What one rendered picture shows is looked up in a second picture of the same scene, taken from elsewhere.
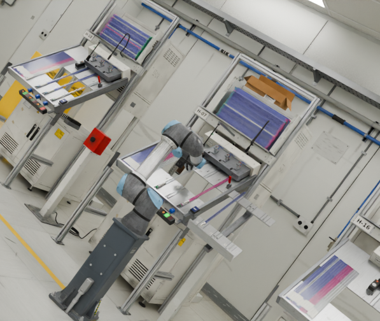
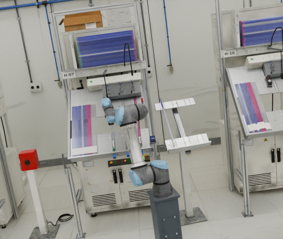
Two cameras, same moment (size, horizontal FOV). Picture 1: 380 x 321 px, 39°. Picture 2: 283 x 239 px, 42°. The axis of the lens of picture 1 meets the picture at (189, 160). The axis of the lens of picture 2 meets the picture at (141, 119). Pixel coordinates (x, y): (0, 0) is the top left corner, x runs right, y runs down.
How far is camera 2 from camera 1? 1.65 m
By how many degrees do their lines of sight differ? 32
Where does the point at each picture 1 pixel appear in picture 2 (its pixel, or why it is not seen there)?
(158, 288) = not seen: hidden behind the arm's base
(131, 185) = (144, 174)
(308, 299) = (258, 121)
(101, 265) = (172, 229)
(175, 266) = not seen: hidden behind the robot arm
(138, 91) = not seen: outside the picture
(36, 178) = (2, 217)
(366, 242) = (231, 59)
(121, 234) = (167, 203)
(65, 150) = (0, 183)
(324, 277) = (247, 101)
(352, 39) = not seen: outside the picture
